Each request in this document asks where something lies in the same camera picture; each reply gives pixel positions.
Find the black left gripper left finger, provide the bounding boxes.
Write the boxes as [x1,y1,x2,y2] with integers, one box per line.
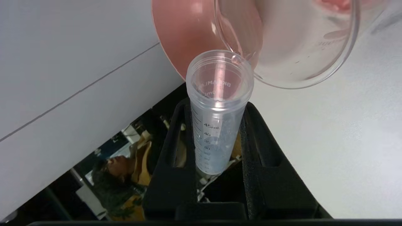
[143,97,198,220]

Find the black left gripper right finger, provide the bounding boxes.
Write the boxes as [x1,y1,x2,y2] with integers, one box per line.
[240,102,332,220]

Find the test tube with red pigment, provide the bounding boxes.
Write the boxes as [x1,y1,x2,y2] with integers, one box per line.
[186,50,254,175]

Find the person with dark hair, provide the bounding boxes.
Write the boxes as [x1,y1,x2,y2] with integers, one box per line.
[91,126,164,220]

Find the clear glass beaker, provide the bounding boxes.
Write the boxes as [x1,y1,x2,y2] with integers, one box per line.
[214,0,360,89]

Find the pink plastic bowl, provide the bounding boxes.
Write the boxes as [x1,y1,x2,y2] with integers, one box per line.
[151,0,264,82]

